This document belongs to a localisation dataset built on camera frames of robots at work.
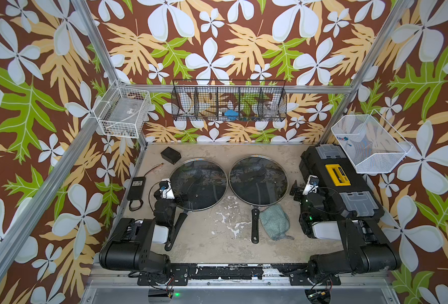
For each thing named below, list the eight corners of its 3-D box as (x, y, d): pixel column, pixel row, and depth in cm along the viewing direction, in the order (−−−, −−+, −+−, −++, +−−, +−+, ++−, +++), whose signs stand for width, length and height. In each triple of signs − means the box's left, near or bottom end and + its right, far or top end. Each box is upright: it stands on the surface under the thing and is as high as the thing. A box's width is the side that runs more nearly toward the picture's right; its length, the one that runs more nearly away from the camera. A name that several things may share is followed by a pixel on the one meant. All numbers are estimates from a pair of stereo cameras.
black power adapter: (127, 200, 98) (125, 197, 95) (134, 179, 106) (133, 176, 104) (143, 200, 98) (141, 197, 95) (149, 179, 106) (148, 176, 104)
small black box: (161, 156, 116) (159, 153, 113) (169, 149, 120) (168, 146, 117) (173, 164, 112) (172, 161, 110) (181, 157, 116) (181, 153, 113)
